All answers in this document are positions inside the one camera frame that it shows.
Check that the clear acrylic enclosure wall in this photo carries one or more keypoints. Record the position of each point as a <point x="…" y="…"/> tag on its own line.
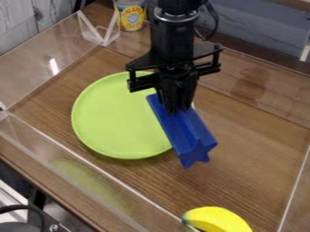
<point x="254" y="104"/>

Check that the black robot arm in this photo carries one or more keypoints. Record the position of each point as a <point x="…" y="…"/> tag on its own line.
<point x="172" y="30"/>

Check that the clear acrylic corner bracket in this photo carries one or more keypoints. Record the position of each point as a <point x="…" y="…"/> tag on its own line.
<point x="97" y="34"/>

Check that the blue star-shaped block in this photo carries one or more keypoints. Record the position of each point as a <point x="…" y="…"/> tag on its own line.
<point x="187" y="133"/>

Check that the green round plate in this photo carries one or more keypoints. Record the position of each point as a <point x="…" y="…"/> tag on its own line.
<point x="113" y="122"/>

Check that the yellow toy banana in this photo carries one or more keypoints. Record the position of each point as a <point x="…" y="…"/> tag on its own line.
<point x="214" y="219"/>

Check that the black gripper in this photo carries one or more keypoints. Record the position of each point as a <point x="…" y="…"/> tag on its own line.
<point x="175" y="93"/>

